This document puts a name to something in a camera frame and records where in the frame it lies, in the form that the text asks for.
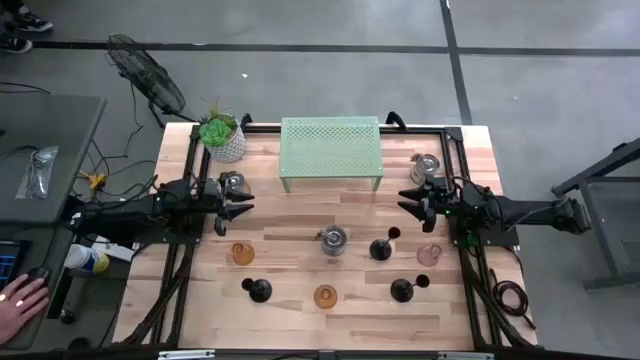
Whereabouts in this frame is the green perforated metal shelf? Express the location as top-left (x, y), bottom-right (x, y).
top-left (278, 116), bottom-right (385, 194)

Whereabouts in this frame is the clear plastic bag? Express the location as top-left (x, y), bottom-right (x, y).
top-left (14, 144), bottom-right (60, 201)

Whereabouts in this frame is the black floor fan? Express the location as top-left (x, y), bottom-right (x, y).
top-left (104, 33), bottom-right (199, 129)

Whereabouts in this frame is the silver metal bracket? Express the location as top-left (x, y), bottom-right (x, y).
top-left (157, 349), bottom-right (217, 360)
top-left (438, 351), bottom-right (495, 360)

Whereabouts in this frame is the grey metal table frame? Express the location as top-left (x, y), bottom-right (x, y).
top-left (551, 137), bottom-right (640, 291)

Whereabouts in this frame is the amber glass candle holder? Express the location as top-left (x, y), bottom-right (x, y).
top-left (313, 284), bottom-right (339, 310)
top-left (230, 242), bottom-right (256, 266)

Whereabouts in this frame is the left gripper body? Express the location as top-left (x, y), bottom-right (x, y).
top-left (199, 171), bottom-right (234, 237)

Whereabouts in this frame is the black computer mouse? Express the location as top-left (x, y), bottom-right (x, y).
top-left (24, 266), bottom-right (52, 289)

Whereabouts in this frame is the metal tin candle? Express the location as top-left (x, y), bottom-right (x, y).
top-left (314, 224), bottom-right (349, 258)
top-left (409, 152), bottom-right (442, 186)

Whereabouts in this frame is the red heart mug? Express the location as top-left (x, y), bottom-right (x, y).
top-left (222, 170), bottom-right (252, 197)

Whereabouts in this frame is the black candlestick holder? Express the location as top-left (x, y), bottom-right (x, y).
top-left (369, 226), bottom-right (402, 262)
top-left (389, 273), bottom-right (431, 304)
top-left (240, 277), bottom-right (274, 304)

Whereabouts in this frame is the pink glass candle holder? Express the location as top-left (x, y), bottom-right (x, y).
top-left (416, 243), bottom-right (443, 268)

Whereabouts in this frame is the person's hand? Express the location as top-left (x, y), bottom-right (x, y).
top-left (0, 273), bottom-right (51, 346)

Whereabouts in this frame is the person's black shoe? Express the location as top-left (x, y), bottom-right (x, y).
top-left (13, 9), bottom-right (54, 34)
top-left (0, 36), bottom-right (34, 55)

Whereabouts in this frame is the white paper sheet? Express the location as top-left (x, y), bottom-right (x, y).
top-left (92, 234), bottom-right (136, 264)

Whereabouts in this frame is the succulent in white pot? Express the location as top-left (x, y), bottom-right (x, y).
top-left (198, 99), bottom-right (248, 164)

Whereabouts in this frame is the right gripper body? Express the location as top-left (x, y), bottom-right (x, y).
top-left (421, 174), bottom-right (452, 235)

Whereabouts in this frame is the yellow power plug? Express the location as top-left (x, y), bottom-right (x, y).
top-left (79, 169), bottom-right (108, 192)

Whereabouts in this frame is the white and yellow wipes canister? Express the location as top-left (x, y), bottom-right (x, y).
top-left (63, 243), bottom-right (111, 275)

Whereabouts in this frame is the coiled dark cable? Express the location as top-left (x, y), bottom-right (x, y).
top-left (487, 267), bottom-right (537, 331)

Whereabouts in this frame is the dark grey computer desk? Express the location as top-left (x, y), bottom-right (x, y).
top-left (0, 222), bottom-right (84, 351)

